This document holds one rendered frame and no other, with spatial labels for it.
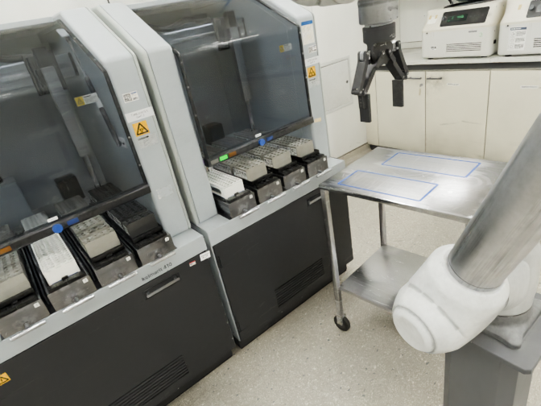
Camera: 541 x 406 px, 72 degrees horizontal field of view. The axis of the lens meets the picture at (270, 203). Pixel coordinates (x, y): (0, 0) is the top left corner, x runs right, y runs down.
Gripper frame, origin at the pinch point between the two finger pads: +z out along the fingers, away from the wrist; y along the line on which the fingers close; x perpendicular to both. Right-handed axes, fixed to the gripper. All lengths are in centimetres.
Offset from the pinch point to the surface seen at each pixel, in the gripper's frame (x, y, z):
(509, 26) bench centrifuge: 59, 220, 10
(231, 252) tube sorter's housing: 66, -21, 61
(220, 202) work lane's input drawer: 72, -17, 40
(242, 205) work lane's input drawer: 66, -10, 43
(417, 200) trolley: 4.1, 22.2, 38.0
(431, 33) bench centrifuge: 115, 220, 10
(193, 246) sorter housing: 66, -36, 50
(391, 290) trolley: 21, 29, 92
